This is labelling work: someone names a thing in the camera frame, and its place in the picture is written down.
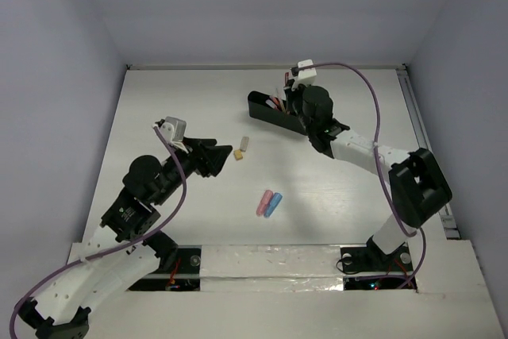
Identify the grey white eraser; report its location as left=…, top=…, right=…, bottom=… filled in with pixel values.
left=240, top=137, right=249, bottom=152

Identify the orange highlighter pen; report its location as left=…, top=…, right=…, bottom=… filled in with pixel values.
left=269, top=95, right=281, bottom=109

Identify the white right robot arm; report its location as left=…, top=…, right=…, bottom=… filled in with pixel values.
left=284, top=80, right=452, bottom=269

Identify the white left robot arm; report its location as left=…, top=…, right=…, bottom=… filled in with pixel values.
left=10, top=138, right=233, bottom=338

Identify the black stationery container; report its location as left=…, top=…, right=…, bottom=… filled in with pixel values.
left=248, top=91, right=306, bottom=135

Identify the yellow eraser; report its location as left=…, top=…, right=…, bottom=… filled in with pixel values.
left=233, top=150, right=243, bottom=160

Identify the white pen in container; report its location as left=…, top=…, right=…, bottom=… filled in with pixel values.
left=266, top=100, right=278, bottom=110

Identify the pink highlighter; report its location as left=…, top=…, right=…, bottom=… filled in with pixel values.
left=256, top=190, right=273, bottom=216

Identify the blue highlighter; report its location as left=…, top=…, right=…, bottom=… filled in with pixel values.
left=264, top=192, right=283, bottom=218

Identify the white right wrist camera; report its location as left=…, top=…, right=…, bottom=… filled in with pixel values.
left=290, top=60, right=317, bottom=91

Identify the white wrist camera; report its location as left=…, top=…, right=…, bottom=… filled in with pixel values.
left=152, top=116, right=187, bottom=150
left=290, top=60, right=317, bottom=91

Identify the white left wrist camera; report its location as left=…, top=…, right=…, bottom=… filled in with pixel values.
left=152, top=116, right=187, bottom=150

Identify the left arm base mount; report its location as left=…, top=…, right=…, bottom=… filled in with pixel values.
left=129, top=246, right=202, bottom=292

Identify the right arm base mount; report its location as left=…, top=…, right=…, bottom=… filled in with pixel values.
left=336, top=245, right=417, bottom=291

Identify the aluminium side rail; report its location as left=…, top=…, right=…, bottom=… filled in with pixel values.
left=392, top=69, right=456, bottom=229

